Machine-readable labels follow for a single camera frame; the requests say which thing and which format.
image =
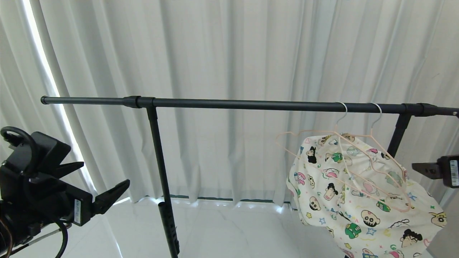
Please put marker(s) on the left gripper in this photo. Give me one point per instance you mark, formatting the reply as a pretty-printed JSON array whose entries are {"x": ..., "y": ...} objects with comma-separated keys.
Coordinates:
[{"x": 53, "y": 211}]

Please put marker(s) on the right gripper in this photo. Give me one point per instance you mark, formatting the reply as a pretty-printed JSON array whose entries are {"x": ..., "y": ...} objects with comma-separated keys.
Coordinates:
[{"x": 448, "y": 172}]

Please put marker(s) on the pink clothes hanger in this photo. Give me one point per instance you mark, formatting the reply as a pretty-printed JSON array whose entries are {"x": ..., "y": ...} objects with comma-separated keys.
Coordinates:
[
  {"x": 373, "y": 135},
  {"x": 335, "y": 132}
]

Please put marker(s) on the cream printed garment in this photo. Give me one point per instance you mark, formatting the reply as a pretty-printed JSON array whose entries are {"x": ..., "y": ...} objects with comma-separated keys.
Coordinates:
[{"x": 358, "y": 215}]

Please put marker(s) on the black clothes rack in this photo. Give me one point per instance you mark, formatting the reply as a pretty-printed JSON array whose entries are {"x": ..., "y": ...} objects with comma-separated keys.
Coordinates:
[{"x": 251, "y": 105}]

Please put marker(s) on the white curtain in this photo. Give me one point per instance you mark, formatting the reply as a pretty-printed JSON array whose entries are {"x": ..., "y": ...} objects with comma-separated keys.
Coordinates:
[{"x": 233, "y": 46}]

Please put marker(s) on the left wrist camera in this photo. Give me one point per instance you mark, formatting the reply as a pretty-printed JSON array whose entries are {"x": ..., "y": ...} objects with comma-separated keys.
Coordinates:
[{"x": 39, "y": 150}]

